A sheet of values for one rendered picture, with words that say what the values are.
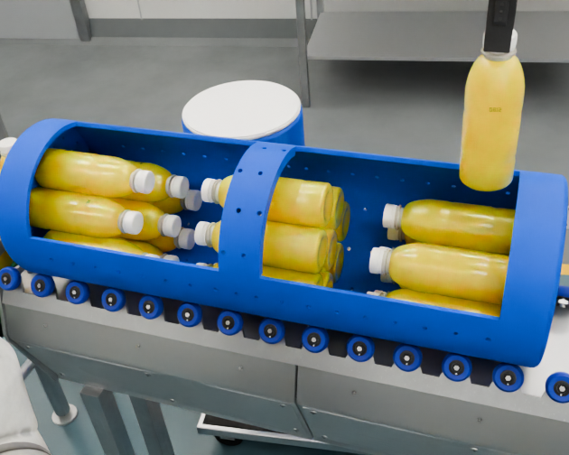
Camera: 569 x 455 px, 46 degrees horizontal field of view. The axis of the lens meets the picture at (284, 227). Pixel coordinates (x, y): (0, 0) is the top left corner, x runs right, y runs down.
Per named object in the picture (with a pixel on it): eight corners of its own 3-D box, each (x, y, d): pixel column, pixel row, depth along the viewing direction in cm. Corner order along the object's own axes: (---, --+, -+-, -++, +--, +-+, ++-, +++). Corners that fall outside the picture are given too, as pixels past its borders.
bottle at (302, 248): (326, 218, 104) (211, 203, 110) (313, 253, 99) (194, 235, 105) (330, 250, 109) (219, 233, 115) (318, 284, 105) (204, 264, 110)
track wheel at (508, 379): (525, 365, 100) (524, 362, 101) (492, 361, 101) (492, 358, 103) (523, 394, 100) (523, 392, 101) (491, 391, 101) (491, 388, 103)
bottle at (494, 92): (458, 163, 97) (467, 33, 85) (510, 164, 95) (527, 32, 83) (458, 192, 91) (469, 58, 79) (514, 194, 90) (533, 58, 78)
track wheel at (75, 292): (85, 281, 121) (91, 280, 123) (63, 279, 123) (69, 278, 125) (84, 305, 121) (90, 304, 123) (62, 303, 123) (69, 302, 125)
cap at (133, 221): (136, 220, 117) (146, 221, 116) (127, 237, 114) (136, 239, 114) (129, 205, 114) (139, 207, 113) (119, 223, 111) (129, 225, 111)
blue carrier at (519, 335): (531, 408, 99) (567, 270, 80) (29, 303, 124) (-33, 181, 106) (540, 273, 119) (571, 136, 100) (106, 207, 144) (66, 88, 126)
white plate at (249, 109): (309, 80, 166) (310, 85, 167) (201, 78, 171) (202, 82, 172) (287, 140, 145) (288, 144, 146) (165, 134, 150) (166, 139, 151)
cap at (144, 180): (133, 192, 113) (142, 193, 112) (135, 169, 112) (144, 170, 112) (144, 192, 116) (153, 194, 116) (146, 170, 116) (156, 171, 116)
